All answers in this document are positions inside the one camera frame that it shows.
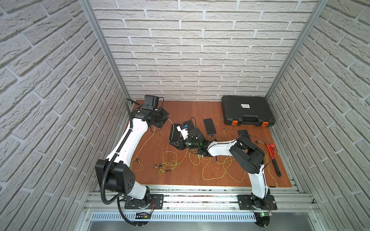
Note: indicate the dark phone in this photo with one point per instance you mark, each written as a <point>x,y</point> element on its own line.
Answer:
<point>209,126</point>

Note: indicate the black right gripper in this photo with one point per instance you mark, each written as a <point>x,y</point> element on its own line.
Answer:
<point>181,144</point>

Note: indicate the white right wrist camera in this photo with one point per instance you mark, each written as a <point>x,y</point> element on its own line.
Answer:
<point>183,129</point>

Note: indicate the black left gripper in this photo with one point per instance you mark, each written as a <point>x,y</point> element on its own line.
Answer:
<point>157,118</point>

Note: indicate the black plastic tool case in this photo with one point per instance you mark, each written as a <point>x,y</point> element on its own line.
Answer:
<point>247,110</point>

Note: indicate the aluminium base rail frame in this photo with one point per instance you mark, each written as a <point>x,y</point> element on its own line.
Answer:
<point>208,204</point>

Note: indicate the red handle tool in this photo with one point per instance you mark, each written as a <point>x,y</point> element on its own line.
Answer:
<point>271,150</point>

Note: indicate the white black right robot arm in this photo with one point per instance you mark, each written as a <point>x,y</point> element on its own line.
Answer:
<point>249,156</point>

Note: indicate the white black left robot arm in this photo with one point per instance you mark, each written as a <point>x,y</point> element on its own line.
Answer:
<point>114,175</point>

